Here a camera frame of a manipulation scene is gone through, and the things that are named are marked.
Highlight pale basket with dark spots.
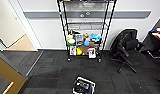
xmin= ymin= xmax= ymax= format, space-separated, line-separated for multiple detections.
xmin=72 ymin=76 xmax=96 ymax=94

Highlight pale yellow packet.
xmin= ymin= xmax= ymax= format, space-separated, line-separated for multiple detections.
xmin=66 ymin=33 xmax=74 ymax=40

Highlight black wire shelf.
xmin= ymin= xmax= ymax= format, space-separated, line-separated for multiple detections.
xmin=56 ymin=0 xmax=118 ymax=63

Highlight green and white round bowl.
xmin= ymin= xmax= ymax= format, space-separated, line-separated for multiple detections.
xmin=67 ymin=38 xmax=76 ymax=47

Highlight wooden panel with grey edge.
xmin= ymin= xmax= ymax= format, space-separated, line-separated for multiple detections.
xmin=0 ymin=49 xmax=29 ymax=94

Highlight small yellow toy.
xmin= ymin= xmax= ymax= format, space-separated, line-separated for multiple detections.
xmin=76 ymin=47 xmax=84 ymax=56

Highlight white box with dark picture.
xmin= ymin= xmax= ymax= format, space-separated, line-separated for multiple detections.
xmin=87 ymin=47 xmax=97 ymax=59

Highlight dark brown paper bag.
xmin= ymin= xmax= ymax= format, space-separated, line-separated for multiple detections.
xmin=82 ymin=46 xmax=90 ymax=56

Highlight black and white printed box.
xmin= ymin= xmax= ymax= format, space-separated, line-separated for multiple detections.
xmin=75 ymin=34 xmax=84 ymax=44

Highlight dark desk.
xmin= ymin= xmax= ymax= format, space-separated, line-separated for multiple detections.
xmin=142 ymin=29 xmax=160 ymax=54

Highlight black office chair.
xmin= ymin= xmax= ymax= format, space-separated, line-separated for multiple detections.
xmin=109 ymin=28 xmax=147 ymax=74

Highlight white box with red print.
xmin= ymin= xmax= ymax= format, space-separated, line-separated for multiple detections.
xmin=69 ymin=45 xmax=78 ymax=56

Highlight red and white small object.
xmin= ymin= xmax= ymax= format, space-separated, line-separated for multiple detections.
xmin=151 ymin=27 xmax=160 ymax=36

